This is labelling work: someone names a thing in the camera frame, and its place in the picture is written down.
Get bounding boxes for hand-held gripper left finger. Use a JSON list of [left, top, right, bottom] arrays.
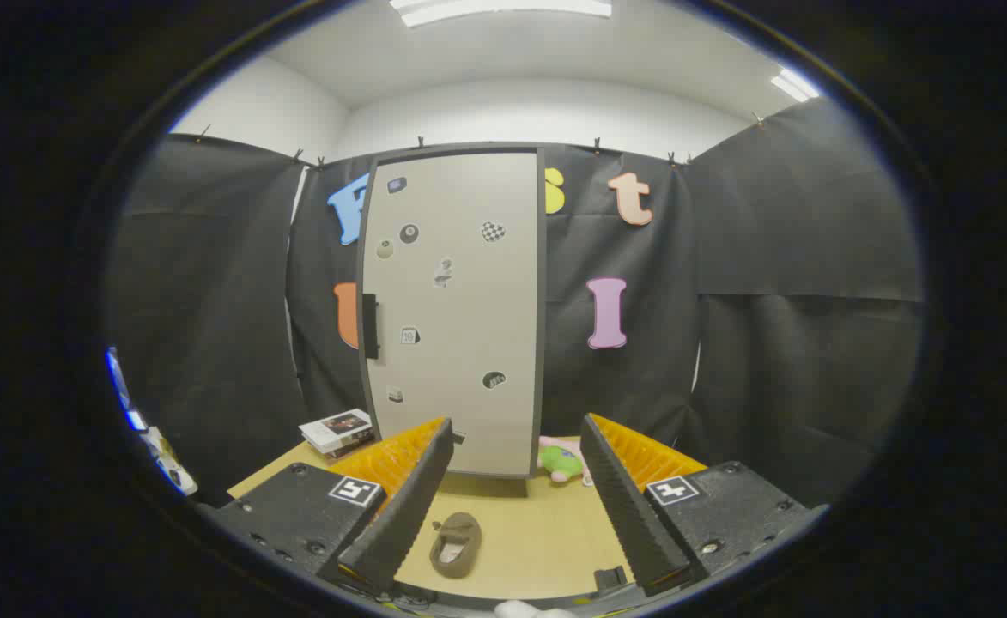
[[198, 417, 455, 595]]

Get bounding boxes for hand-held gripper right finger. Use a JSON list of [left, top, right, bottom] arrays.
[[579, 413, 830, 597]]

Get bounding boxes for brown fluffy shoe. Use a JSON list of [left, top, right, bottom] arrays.
[[428, 512, 483, 579]]

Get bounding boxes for grey shoe cabinet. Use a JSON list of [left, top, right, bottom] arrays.
[[355, 142, 549, 480]]

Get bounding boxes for green pink plush toy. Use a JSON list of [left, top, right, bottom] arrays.
[[537, 435, 594, 488]]

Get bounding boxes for stack of books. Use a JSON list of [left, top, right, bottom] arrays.
[[299, 409, 377, 464]]

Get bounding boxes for white desk clutter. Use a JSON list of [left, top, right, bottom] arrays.
[[143, 427, 199, 497]]

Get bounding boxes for black backdrop cloth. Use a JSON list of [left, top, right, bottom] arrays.
[[108, 99, 925, 507]]

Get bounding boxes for lit screen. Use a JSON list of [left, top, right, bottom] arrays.
[[106, 346, 150, 433]]

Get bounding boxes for long ceiling light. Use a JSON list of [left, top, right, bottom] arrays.
[[389, 0, 614, 28]]

